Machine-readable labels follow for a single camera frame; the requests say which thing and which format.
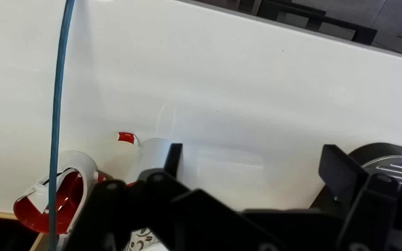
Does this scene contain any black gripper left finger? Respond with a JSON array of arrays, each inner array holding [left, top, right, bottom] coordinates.
[[65, 142, 286, 251]]

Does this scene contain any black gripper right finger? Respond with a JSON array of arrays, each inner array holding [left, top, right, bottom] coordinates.
[[311, 144, 402, 251]]

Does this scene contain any white mug red inside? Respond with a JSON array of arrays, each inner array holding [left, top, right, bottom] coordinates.
[[12, 149, 100, 236]]

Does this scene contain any small red white cup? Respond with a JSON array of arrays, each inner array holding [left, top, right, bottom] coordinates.
[[116, 131, 141, 147]]

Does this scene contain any black silver Keurig coffee machine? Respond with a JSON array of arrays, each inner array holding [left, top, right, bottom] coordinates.
[[349, 141, 402, 193]]

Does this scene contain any thin blue cable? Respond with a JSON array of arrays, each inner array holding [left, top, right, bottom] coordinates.
[[46, 0, 78, 251]]

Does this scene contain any black metal table frame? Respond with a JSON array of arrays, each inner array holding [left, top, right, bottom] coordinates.
[[192, 0, 402, 60]]

